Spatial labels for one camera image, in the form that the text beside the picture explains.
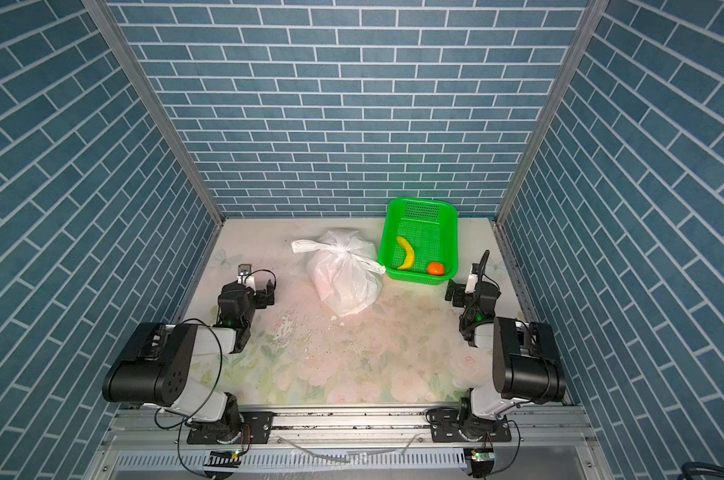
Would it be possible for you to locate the white plastic bag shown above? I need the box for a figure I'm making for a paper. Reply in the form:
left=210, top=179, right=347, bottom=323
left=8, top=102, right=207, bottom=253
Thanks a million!
left=291, top=229, right=386, bottom=317

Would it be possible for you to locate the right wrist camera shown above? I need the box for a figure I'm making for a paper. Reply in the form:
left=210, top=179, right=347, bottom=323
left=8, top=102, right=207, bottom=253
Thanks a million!
left=465, top=263, right=482, bottom=295

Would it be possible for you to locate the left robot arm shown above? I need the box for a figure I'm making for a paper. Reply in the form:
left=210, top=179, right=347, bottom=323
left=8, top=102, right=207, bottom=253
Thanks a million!
left=102, top=272, right=277, bottom=430

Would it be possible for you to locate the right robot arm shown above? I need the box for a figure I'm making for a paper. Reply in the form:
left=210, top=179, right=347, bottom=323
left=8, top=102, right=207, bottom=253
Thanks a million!
left=445, top=280, right=567, bottom=423

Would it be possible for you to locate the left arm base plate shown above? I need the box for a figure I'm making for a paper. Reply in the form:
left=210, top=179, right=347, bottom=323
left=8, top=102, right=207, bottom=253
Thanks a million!
left=187, top=411, right=275, bottom=446

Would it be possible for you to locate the orange tangerine in basket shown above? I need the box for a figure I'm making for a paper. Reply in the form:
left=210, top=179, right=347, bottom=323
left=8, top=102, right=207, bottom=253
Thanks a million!
left=427, top=262, right=446, bottom=277

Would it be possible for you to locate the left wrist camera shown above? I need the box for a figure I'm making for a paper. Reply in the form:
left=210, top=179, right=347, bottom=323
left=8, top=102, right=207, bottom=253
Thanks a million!
left=237, top=264, right=255, bottom=289

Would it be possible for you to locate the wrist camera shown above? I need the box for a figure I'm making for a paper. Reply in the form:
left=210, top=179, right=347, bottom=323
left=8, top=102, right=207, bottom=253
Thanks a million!
left=237, top=264, right=255, bottom=289
left=465, top=263, right=482, bottom=295

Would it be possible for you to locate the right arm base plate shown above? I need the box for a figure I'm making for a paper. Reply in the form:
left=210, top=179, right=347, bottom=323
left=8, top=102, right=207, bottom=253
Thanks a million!
left=425, top=407, right=512, bottom=444

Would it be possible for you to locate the green plastic basket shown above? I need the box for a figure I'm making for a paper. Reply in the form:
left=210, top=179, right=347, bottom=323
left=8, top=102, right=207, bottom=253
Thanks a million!
left=378, top=198, right=459, bottom=285

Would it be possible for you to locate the yellow banana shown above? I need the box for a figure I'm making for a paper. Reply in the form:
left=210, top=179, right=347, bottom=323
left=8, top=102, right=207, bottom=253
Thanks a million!
left=396, top=236, right=416, bottom=271

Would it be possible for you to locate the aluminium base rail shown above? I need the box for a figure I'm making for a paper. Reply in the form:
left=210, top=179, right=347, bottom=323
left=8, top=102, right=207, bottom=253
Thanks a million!
left=87, top=404, right=611, bottom=479

